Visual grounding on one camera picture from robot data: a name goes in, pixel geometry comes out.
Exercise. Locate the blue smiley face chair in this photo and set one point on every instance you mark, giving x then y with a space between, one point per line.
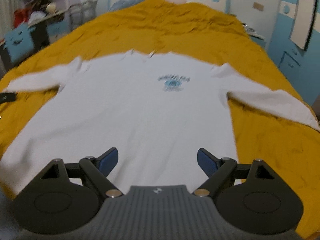
19 42

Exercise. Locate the red bag on desk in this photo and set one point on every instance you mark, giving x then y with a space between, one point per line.
21 16

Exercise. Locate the blue pillow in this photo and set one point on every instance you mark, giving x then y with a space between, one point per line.
122 4

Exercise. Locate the white long sleeve shirt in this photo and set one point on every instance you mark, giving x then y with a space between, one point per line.
158 111

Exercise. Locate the blue white wardrobe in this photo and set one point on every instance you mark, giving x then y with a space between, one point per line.
294 46

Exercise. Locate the beige wall switch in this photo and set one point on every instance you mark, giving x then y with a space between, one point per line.
258 6

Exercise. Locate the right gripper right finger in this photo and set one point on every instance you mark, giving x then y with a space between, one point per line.
222 173

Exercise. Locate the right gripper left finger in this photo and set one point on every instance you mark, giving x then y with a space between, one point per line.
84 179

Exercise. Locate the desk with shelves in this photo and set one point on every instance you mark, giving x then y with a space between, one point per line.
48 19

